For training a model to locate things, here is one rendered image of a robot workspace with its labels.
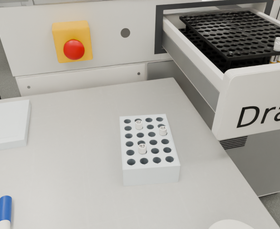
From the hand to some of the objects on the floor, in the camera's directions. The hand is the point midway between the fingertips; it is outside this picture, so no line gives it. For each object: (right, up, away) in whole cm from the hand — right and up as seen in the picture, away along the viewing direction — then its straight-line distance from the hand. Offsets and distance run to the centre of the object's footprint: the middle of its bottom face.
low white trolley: (-37, -90, +44) cm, 107 cm away
